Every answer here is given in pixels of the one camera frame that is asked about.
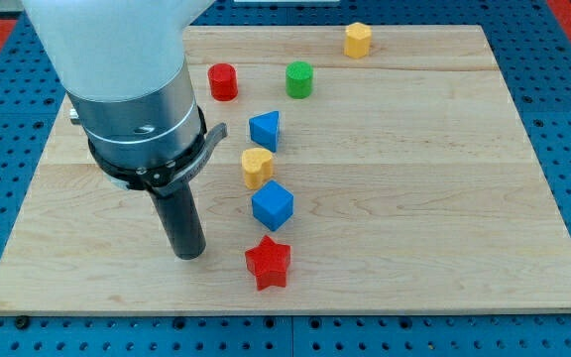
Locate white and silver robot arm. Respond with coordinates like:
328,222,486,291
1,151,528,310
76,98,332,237
23,0,213,170

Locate red star block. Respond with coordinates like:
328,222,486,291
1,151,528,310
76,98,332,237
245,235,291,291

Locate blue cube block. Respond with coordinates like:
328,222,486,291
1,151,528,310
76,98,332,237
251,180,294,231

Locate yellow heart block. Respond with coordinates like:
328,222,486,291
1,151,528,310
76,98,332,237
241,148,274,190

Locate blue triangle block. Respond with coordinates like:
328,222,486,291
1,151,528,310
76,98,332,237
249,111,280,153

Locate light wooden board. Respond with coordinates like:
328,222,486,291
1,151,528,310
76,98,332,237
0,26,571,316

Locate green cylinder block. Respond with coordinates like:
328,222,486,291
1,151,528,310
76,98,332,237
285,61,313,99

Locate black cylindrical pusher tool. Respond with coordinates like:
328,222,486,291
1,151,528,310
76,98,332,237
149,182,206,260

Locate red cylinder block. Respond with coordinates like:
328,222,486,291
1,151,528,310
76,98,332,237
207,62,238,101

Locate yellow hexagon block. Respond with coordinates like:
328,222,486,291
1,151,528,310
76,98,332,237
343,22,372,59

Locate black clamp ring with lever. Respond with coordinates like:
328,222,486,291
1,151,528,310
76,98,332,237
87,107,229,197

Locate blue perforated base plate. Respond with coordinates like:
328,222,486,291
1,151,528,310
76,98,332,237
0,1,571,356

